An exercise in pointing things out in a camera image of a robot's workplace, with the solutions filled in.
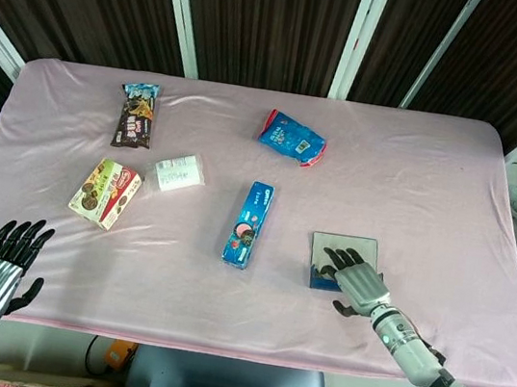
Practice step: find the dark chocolate snack bag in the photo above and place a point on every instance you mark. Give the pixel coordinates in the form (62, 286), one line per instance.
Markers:
(135, 119)

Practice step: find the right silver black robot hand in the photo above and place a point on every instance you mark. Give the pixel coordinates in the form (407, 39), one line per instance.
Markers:
(361, 284)

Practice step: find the orange device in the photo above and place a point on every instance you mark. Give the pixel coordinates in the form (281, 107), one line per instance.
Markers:
(120, 355)

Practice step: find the blue red snack bag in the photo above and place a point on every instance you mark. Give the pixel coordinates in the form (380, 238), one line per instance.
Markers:
(291, 137)

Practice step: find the pink tablecloth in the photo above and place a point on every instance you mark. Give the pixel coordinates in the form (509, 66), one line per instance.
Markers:
(432, 205)

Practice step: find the cream red cookie box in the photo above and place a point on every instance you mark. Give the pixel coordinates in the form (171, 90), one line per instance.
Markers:
(105, 192)

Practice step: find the blue Oreo cookie box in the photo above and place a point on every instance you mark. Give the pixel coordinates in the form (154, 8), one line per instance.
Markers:
(249, 223)

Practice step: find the blue glasses case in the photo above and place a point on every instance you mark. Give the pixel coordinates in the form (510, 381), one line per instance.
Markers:
(324, 244)

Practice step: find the clear white labelled packet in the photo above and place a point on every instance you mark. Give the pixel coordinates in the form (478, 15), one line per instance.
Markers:
(176, 174)

